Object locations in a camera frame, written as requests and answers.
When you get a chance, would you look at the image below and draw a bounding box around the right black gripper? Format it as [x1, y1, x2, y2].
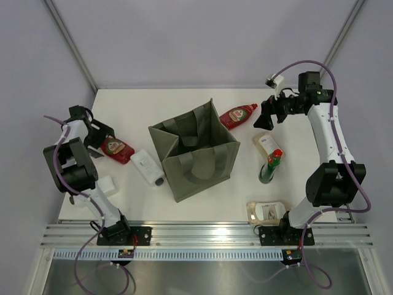
[254, 86, 304, 131]

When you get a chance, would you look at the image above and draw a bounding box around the red dish soap bottle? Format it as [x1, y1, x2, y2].
[219, 103, 258, 130]
[101, 136, 135, 165]

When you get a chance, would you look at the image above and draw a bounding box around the clear beige refill pouch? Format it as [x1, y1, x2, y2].
[252, 131, 286, 160]
[246, 201, 290, 226]

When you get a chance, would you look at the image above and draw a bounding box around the white soap bar box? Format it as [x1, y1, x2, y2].
[98, 175, 118, 197]

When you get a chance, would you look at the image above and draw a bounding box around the white bottle black cap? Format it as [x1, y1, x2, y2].
[130, 149, 165, 186]

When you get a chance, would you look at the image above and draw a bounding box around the green bottle red cap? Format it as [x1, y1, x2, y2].
[259, 149, 283, 184]

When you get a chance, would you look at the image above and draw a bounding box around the olive green canvas bag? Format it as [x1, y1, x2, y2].
[149, 101, 240, 203]

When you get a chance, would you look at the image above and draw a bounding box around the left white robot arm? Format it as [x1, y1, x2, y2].
[43, 105, 136, 246]

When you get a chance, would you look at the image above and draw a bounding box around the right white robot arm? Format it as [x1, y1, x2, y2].
[254, 71, 366, 247]

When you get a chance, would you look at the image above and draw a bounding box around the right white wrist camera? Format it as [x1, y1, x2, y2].
[265, 74, 285, 98]

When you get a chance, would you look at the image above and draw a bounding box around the aluminium front rail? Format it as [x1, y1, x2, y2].
[40, 222, 373, 249]

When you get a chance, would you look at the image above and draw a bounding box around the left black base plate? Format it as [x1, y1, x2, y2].
[96, 226, 152, 246]

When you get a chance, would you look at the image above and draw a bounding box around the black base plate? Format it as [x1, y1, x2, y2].
[96, 226, 152, 246]
[258, 226, 303, 246]

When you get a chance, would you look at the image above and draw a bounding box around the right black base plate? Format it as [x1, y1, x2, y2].
[258, 226, 303, 246]

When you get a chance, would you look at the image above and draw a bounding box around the white slotted cable duct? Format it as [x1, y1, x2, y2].
[53, 248, 283, 261]

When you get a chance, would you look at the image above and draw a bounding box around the right aluminium frame post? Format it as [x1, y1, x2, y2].
[323, 0, 368, 68]

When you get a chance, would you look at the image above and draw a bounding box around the aluminium frame post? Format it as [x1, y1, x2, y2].
[42, 0, 99, 94]
[323, 0, 368, 68]

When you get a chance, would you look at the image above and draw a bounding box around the left aluminium frame post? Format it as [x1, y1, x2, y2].
[42, 0, 99, 94]

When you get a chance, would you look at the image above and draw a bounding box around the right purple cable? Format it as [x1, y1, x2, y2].
[245, 60, 372, 290]

